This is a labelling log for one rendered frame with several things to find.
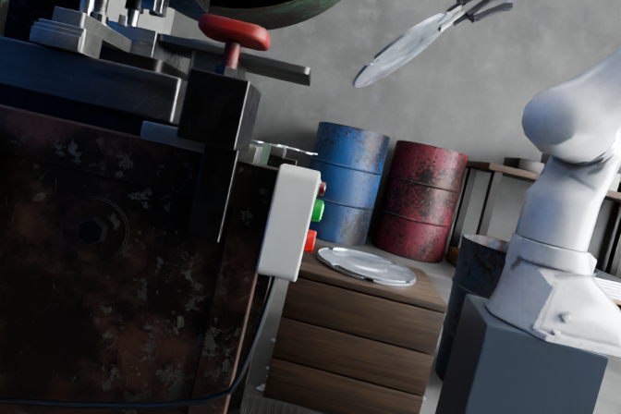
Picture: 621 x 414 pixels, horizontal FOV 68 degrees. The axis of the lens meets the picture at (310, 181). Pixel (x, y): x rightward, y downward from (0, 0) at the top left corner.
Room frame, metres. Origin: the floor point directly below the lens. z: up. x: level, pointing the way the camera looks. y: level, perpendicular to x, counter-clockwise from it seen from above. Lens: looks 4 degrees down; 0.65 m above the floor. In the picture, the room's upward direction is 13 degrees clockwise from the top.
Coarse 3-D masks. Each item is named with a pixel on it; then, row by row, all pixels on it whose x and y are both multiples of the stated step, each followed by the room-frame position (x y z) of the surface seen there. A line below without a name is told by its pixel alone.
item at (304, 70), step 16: (176, 48) 0.79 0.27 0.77; (192, 48) 0.75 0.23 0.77; (208, 48) 0.74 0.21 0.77; (224, 48) 0.74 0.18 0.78; (192, 64) 0.76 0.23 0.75; (208, 64) 0.76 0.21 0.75; (240, 64) 0.79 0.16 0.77; (256, 64) 0.76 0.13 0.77; (272, 64) 0.74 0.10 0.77; (288, 64) 0.74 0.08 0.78; (288, 80) 0.87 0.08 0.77; (304, 80) 0.82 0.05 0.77
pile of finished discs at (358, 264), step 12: (324, 252) 1.36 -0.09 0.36; (336, 252) 1.40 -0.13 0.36; (348, 252) 1.44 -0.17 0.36; (360, 252) 1.47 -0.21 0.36; (324, 264) 1.25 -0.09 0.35; (336, 264) 1.24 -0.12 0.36; (348, 264) 1.27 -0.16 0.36; (360, 264) 1.28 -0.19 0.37; (372, 264) 1.32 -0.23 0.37; (384, 264) 1.38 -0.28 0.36; (396, 264) 1.42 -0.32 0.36; (360, 276) 1.18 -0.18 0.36; (372, 276) 1.18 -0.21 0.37; (384, 276) 1.23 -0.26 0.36; (396, 276) 1.26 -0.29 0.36; (408, 276) 1.30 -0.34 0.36
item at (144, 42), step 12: (108, 24) 0.74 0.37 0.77; (132, 36) 0.74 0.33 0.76; (144, 36) 0.74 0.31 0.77; (156, 36) 0.74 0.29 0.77; (132, 48) 0.74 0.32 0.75; (144, 48) 0.74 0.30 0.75; (156, 48) 0.75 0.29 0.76; (168, 48) 0.80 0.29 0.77; (168, 60) 0.82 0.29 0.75; (180, 60) 0.88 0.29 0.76
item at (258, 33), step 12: (204, 24) 0.46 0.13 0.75; (216, 24) 0.45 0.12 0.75; (228, 24) 0.45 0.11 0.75; (240, 24) 0.45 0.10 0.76; (252, 24) 0.46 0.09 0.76; (216, 36) 0.48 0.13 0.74; (228, 36) 0.47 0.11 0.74; (240, 36) 0.46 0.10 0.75; (252, 36) 0.46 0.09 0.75; (264, 36) 0.46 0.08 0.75; (228, 48) 0.48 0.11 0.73; (252, 48) 0.50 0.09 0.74; (264, 48) 0.49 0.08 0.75; (228, 60) 0.48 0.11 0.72
